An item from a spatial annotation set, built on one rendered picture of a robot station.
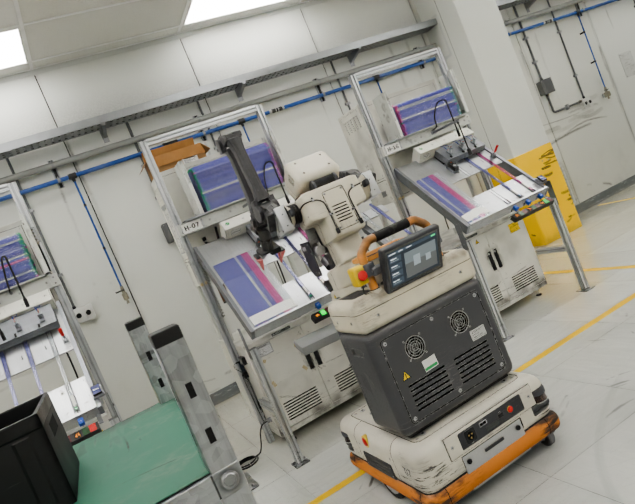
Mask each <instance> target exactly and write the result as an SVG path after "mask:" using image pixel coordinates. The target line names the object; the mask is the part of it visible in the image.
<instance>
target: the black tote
mask: <svg viewBox="0 0 635 504"><path fill-rule="evenodd" d="M79 463H80V462H79V460H78V457H77V455H76V453H75V451H74V449H73V447H72V444H71V442H70V440H69V438H68V436H67V433H66V431H65V429H64V427H63V425H62V423H61V420H60V418H59V416H58V414H57V412H56V409H55V407H54V405H53V403H52V401H51V399H50V396H49V394H48V392H45V393H43V394H41V395H39V396H37V397H34V398H32V399H30V400H28V401H26V402H23V403H21V404H19V405H17V406H15V407H13V408H10V409H8V410H6V411H4V412H2V413H0V504H74V503H75V502H77V496H78V479H79Z"/></svg>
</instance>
